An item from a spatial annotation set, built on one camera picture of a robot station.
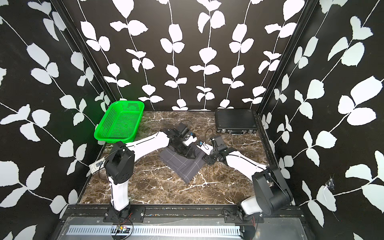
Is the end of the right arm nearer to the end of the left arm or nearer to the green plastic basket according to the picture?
the end of the left arm

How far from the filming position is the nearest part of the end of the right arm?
0.65 meters

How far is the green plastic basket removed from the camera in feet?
3.38

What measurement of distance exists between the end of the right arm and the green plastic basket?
1.74ft
